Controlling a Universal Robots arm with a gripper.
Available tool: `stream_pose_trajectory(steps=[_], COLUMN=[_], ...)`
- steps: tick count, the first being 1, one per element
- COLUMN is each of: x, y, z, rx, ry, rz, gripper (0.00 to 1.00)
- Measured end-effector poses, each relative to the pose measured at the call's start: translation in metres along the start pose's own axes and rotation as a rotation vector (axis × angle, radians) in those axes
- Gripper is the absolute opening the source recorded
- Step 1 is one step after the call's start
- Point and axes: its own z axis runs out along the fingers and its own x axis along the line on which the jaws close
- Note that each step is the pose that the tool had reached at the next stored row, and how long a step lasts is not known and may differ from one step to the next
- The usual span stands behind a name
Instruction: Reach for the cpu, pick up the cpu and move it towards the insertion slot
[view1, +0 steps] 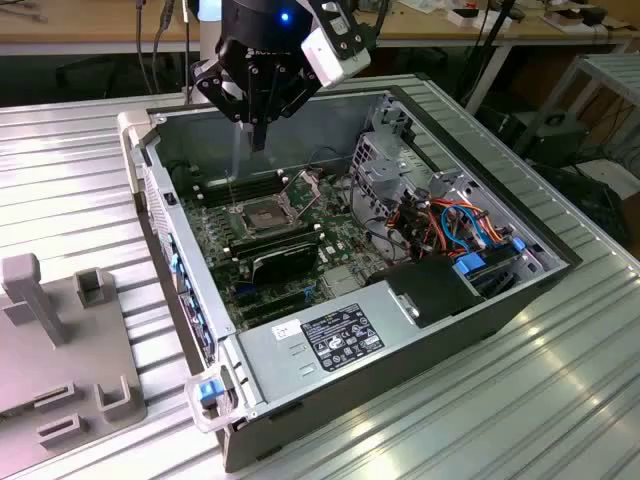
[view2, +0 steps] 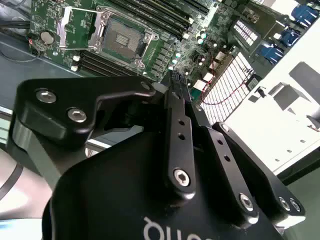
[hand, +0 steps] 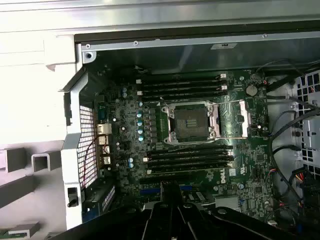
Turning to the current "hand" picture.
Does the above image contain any grey parts rack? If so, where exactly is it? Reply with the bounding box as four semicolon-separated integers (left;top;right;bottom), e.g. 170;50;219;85
0;139;66;240

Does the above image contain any thin wire locking lever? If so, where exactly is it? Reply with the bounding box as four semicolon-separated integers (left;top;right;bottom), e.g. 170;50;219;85
159;95;172;109

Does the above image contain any metal socket cover frame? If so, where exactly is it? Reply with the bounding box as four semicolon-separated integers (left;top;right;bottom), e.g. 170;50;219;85
208;99;251;140

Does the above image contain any green motherboard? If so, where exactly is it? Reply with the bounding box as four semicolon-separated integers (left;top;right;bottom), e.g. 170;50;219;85
94;67;275;222

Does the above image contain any open black PC case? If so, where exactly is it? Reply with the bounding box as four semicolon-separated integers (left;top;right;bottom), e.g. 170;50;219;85
43;24;320;240

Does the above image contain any silver network port block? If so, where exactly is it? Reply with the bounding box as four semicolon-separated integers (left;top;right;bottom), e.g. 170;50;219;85
95;122;113;136

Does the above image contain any black RAM slot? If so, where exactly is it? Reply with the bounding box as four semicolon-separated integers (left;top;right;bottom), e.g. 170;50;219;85
147;158;235;169
141;84;228;93
136;89;228;102
135;77;227;87
139;71;228;81
146;146;233;157
142;152;235;163
146;164;232;176

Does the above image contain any perforated silver drive cage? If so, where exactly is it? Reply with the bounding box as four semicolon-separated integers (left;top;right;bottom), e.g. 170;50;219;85
291;72;320;166

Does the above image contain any round silver coin battery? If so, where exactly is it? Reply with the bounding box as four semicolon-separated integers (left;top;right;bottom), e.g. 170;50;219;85
245;84;258;97

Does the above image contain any CPU socket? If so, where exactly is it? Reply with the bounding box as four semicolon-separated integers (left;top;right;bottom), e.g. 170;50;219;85
163;100;219;144

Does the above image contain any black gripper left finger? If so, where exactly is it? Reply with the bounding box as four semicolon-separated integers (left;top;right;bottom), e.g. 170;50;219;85
48;181;173;240

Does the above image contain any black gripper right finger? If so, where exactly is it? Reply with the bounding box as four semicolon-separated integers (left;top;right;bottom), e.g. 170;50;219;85
171;181;310;240

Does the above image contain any silver chipset heatsink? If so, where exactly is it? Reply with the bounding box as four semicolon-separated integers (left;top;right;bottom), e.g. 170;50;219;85
214;195;240;210

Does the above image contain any blue expansion slot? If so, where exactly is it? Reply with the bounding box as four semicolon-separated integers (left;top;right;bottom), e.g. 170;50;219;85
139;185;194;198

